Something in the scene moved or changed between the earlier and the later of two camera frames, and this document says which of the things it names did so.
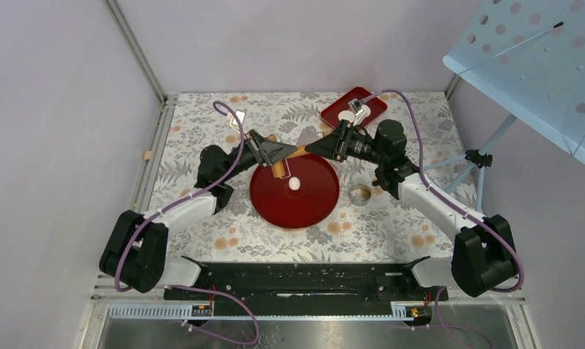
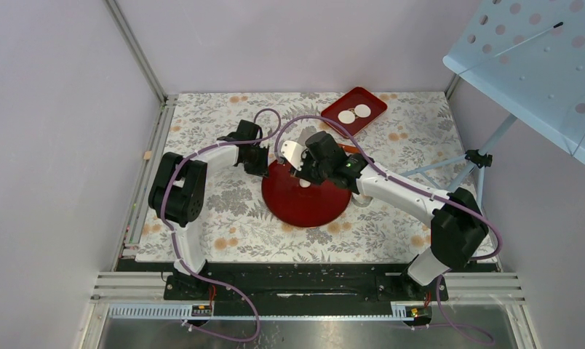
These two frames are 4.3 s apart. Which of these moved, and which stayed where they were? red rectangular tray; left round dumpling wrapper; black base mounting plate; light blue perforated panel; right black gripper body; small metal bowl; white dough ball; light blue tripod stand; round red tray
Moved: right black gripper body; round red tray; white dough ball
Stayed: left round dumpling wrapper; small metal bowl; light blue perforated panel; light blue tripod stand; red rectangular tray; black base mounting plate
